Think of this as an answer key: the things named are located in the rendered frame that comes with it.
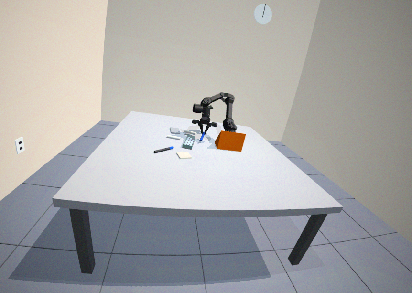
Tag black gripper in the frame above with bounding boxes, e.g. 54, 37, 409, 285
192, 114, 217, 134

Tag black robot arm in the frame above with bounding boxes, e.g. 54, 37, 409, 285
193, 92, 237, 132

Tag keyboard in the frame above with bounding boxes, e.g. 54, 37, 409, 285
182, 135, 195, 150

